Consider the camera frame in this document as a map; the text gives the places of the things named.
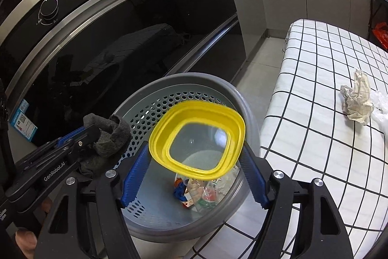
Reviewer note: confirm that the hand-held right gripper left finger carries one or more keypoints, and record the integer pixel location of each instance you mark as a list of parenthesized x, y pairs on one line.
[(135, 180)]

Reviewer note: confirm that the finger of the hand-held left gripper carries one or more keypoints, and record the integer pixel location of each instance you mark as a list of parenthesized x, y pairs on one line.
[(80, 140)]

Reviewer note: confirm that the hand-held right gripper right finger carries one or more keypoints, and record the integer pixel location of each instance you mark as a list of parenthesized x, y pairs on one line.
[(256, 183)]

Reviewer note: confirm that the dark grey cloth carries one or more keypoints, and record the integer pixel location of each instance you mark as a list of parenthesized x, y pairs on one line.
[(112, 137)]

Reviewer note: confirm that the yellow plastic lid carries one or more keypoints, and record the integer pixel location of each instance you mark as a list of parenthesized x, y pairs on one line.
[(160, 137)]

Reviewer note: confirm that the grey perforated plastic basket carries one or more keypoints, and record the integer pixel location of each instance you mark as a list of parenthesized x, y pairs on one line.
[(206, 81)]

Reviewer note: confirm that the person's left hand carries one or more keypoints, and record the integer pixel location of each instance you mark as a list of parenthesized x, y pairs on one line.
[(25, 240)]

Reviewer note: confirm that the white black-checked tablecloth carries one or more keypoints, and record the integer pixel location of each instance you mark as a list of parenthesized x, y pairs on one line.
[(303, 155)]

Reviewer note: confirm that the blue white oven sticker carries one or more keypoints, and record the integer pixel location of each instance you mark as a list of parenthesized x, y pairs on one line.
[(22, 122)]

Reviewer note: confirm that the black built-in oven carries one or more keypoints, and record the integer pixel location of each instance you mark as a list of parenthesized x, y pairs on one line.
[(121, 34)]

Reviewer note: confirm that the crumpled checked paper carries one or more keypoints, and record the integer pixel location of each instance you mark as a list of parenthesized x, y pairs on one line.
[(359, 101)]

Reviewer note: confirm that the large black oven knob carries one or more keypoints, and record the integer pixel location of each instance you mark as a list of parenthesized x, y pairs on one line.
[(48, 7)]

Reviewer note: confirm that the clear plastic bag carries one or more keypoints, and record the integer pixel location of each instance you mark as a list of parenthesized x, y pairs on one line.
[(382, 107)]

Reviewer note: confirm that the red plastic bag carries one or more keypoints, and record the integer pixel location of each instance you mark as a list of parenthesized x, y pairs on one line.
[(382, 36)]

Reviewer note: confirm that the black metal shelf cart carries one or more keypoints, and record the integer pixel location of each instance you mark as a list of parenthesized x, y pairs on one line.
[(370, 4)]

